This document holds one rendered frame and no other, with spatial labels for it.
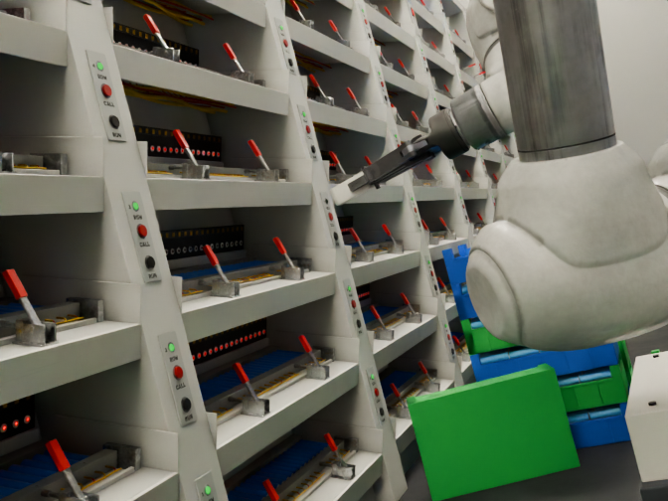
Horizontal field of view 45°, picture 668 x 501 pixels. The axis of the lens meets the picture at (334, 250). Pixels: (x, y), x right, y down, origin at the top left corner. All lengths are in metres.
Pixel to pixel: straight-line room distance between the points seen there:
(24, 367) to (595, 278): 0.58
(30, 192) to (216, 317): 0.38
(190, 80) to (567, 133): 0.71
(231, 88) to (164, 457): 0.70
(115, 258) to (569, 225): 0.56
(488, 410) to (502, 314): 0.84
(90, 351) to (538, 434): 0.99
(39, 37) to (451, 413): 1.04
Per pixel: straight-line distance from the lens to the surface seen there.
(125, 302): 1.06
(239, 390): 1.36
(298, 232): 1.70
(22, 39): 1.05
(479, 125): 1.24
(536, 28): 0.84
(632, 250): 0.85
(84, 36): 1.15
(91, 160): 1.08
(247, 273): 1.47
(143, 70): 1.25
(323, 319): 1.69
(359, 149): 2.39
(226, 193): 1.34
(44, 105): 1.13
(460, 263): 1.79
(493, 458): 1.68
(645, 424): 0.91
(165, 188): 1.19
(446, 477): 1.68
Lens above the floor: 0.49
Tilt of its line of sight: 2 degrees up
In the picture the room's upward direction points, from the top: 15 degrees counter-clockwise
